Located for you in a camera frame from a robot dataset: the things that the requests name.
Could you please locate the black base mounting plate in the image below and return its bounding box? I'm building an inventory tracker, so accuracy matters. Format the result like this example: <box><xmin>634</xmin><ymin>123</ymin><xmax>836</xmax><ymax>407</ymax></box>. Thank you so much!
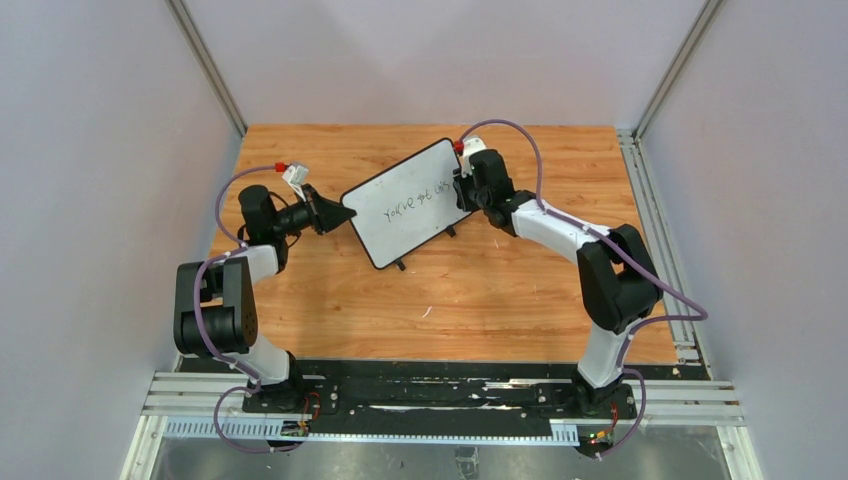
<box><xmin>151</xmin><ymin>360</ymin><xmax>724</xmax><ymax>443</ymax></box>

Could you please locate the white whiteboard with black frame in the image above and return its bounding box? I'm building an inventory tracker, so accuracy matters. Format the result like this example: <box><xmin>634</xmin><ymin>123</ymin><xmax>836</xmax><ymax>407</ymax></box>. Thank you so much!
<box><xmin>340</xmin><ymin>138</ymin><xmax>470</xmax><ymax>270</ymax></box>

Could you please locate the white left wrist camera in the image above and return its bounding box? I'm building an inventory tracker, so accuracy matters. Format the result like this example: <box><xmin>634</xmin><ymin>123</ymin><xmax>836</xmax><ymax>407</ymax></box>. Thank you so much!
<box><xmin>282</xmin><ymin>162</ymin><xmax>309</xmax><ymax>201</ymax></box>

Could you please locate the left aluminium corner post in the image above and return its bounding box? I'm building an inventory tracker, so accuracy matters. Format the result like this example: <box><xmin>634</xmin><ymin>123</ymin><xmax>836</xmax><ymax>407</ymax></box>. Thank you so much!
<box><xmin>165</xmin><ymin>0</ymin><xmax>248</xmax><ymax>138</ymax></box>

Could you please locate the right aluminium table rail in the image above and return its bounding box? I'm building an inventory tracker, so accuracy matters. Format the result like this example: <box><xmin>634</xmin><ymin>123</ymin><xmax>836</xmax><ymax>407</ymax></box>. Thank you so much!
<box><xmin>616</xmin><ymin>129</ymin><xmax>712</xmax><ymax>379</ymax></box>

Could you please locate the right aluminium corner post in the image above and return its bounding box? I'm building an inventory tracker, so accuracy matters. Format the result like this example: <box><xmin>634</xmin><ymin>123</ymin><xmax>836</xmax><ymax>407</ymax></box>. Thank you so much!
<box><xmin>632</xmin><ymin>0</ymin><xmax>725</xmax><ymax>143</ymax></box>

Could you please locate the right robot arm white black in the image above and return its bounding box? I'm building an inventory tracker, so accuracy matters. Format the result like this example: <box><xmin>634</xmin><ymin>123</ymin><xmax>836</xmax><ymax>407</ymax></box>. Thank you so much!
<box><xmin>453</xmin><ymin>148</ymin><xmax>663</xmax><ymax>414</ymax></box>

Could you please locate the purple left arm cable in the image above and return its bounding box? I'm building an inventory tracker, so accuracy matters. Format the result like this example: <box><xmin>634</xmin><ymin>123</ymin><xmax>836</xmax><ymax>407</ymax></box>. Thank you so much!
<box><xmin>193</xmin><ymin>161</ymin><xmax>306</xmax><ymax>456</ymax></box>

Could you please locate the aluminium front rail frame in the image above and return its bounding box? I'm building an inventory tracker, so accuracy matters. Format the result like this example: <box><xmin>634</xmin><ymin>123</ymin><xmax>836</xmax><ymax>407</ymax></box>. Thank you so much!
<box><xmin>121</xmin><ymin>360</ymin><xmax>764</xmax><ymax>479</ymax></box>

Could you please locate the aluminium corner post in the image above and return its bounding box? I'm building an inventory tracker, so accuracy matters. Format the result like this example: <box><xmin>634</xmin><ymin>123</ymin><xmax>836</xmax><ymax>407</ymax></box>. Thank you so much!
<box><xmin>165</xmin><ymin>0</ymin><xmax>248</xmax><ymax>138</ymax></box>
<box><xmin>632</xmin><ymin>0</ymin><xmax>725</xmax><ymax>143</ymax></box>

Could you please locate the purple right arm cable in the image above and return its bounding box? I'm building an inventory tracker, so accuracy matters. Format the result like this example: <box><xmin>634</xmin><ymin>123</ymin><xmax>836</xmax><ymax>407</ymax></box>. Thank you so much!
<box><xmin>453</xmin><ymin>119</ymin><xmax>709</xmax><ymax>458</ymax></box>

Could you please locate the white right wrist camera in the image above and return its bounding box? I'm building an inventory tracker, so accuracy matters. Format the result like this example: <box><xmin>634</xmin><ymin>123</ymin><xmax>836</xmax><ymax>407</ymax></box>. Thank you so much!
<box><xmin>460</xmin><ymin>135</ymin><xmax>487</xmax><ymax>177</ymax></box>

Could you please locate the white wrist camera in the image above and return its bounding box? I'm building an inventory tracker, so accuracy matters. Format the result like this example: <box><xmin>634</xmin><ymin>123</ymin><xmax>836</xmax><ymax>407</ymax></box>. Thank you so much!
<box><xmin>282</xmin><ymin>162</ymin><xmax>309</xmax><ymax>201</ymax></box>
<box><xmin>460</xmin><ymin>135</ymin><xmax>487</xmax><ymax>177</ymax></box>

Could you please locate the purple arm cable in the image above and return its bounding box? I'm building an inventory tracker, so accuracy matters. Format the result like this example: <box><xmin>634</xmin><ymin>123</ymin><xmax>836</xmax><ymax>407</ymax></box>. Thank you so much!
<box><xmin>453</xmin><ymin>119</ymin><xmax>709</xmax><ymax>458</ymax></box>
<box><xmin>193</xmin><ymin>161</ymin><xmax>306</xmax><ymax>456</ymax></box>

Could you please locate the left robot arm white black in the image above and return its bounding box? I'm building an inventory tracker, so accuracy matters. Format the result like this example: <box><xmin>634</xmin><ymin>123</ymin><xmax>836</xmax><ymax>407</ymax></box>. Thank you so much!
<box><xmin>173</xmin><ymin>184</ymin><xmax>356</xmax><ymax>412</ymax></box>

